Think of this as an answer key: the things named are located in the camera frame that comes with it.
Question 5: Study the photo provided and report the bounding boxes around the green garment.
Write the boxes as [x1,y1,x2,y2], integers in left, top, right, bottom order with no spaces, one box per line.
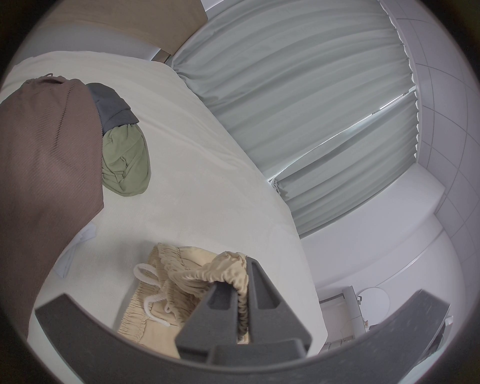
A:
[101,123,151,197]

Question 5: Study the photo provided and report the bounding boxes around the pale green curtain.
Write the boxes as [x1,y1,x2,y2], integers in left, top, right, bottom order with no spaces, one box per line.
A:
[269,90,422,238]
[170,0,419,181]

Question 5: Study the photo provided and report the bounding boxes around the black garment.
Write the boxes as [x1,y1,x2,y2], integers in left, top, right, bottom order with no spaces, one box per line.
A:
[85,83,140,136]

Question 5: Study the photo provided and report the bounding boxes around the tan shorts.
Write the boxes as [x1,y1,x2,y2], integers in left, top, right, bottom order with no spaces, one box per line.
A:
[117,242,259,359]

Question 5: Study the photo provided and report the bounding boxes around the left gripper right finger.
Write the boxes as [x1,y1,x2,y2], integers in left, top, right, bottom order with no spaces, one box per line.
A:
[245,256,313,353]

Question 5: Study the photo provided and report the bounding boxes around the grey small table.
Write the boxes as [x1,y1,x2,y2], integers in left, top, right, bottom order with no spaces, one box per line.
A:
[318,285,370,344]

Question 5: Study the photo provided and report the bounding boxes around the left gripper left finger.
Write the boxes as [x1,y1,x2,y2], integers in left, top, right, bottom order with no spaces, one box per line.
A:
[175,282,241,362]

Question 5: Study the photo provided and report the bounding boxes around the round white mirror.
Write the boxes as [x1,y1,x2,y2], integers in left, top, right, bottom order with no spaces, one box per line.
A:
[359,287,391,325]

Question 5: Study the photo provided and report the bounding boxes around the brown garment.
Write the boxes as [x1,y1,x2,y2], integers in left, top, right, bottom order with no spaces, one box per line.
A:
[0,74,106,338]

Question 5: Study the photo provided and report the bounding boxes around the bed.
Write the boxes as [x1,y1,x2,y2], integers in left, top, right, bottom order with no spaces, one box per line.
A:
[0,0,327,361]

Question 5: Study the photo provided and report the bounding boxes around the white garment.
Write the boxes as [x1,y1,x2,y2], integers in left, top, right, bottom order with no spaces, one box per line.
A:
[55,221,97,279]

